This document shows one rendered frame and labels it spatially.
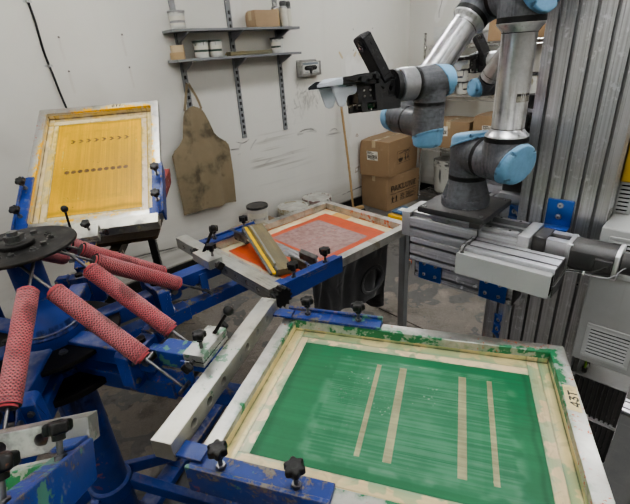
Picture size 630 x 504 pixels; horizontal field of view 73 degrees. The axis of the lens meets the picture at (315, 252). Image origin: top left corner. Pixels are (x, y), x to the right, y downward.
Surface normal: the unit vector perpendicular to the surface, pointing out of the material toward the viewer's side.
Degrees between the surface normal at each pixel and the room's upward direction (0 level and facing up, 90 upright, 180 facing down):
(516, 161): 97
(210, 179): 90
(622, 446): 0
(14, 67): 90
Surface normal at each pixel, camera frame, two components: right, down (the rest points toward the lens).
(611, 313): -0.67, 0.36
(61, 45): 0.68, 0.28
